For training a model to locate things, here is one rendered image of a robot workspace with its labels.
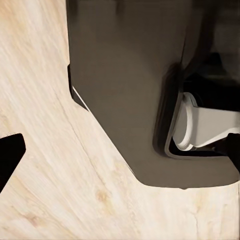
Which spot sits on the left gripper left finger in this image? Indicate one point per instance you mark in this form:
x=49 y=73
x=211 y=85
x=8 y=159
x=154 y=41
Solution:
x=12 y=150

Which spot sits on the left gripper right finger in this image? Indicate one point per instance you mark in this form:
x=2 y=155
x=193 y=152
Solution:
x=232 y=149

